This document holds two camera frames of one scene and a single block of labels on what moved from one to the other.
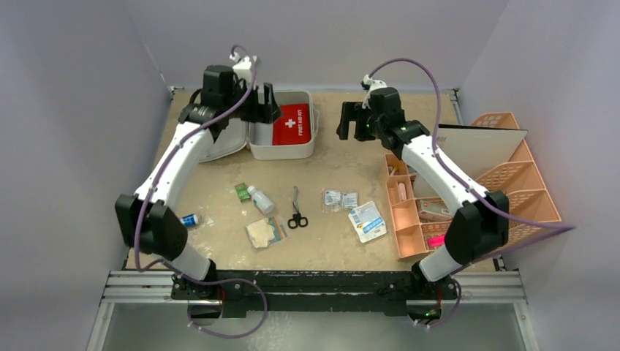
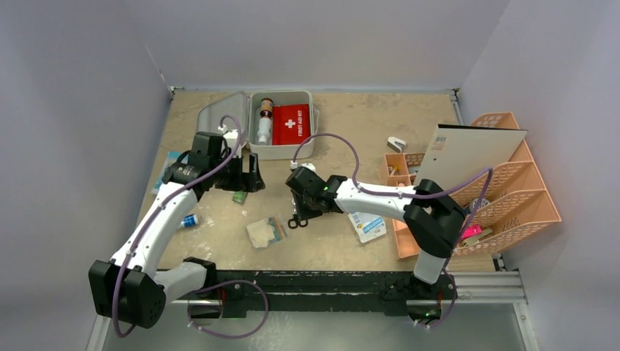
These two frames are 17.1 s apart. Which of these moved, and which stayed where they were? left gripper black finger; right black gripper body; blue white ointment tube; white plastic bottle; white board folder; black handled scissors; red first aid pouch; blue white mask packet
Moved: left gripper black finger; right black gripper body; white plastic bottle
Stayed: black handled scissors; white board folder; red first aid pouch; blue white ointment tube; blue white mask packet
